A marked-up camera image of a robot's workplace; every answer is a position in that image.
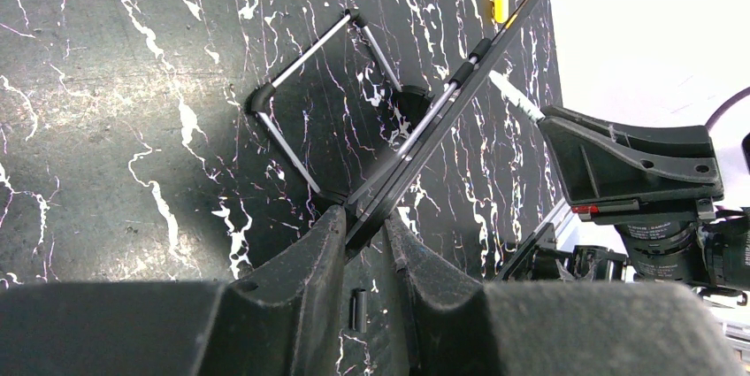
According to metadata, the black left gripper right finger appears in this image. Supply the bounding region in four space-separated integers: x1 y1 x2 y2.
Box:
384 218 745 375

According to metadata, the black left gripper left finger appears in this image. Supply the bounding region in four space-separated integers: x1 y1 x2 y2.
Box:
1 206 347 375

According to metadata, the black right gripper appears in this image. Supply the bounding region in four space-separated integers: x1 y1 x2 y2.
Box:
539 106 749 306

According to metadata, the black marker cap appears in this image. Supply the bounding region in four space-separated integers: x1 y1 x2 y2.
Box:
349 288 368 334

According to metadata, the white whiteboard marker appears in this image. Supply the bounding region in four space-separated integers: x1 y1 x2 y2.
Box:
488 71 545 124

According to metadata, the small whiteboard black frame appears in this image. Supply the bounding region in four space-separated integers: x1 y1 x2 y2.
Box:
344 0 541 263

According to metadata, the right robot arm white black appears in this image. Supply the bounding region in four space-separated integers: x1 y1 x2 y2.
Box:
499 106 749 306

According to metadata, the aluminium rail right side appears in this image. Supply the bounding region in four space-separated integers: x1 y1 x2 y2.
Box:
537 199 579 250

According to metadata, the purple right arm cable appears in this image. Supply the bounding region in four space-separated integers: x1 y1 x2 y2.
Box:
704 86 750 133

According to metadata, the whiteboard metal wire stand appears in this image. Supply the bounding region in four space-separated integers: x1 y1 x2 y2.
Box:
246 8 494 207

